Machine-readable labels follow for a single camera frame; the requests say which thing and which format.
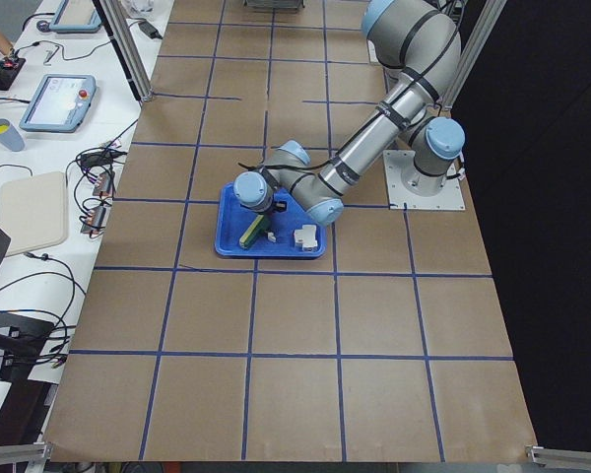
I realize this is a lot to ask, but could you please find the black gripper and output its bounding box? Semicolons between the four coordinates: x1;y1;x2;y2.
260;197;288;216

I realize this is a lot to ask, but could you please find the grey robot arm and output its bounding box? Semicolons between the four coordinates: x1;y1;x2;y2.
233;1;465;226

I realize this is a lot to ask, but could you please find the green yellow terminal block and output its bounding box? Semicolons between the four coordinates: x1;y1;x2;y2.
238;214;271;249

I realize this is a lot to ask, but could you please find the white circuit breaker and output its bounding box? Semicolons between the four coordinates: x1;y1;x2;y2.
293;224;319;252

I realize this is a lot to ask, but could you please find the blue plastic tray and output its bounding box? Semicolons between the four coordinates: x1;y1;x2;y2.
214;182;327;259

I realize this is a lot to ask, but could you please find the near teach pendant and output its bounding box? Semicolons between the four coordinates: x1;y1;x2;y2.
19;74;97;133

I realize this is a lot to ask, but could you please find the teach pendant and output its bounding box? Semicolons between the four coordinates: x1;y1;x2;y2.
19;74;97;133
49;0;101;34

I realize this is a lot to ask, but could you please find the beige pad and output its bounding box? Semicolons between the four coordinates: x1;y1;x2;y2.
0;171;69;256

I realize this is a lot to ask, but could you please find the far teach pendant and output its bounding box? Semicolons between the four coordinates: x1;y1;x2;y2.
49;0;101;34

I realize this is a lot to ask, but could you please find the grey cup with yellow item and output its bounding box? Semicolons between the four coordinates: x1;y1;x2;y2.
0;118;26;152

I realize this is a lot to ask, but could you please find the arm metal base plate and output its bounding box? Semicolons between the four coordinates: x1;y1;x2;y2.
382;150;466;211

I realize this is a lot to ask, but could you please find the aluminium frame post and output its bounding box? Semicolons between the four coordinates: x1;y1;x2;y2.
93;0;153;102

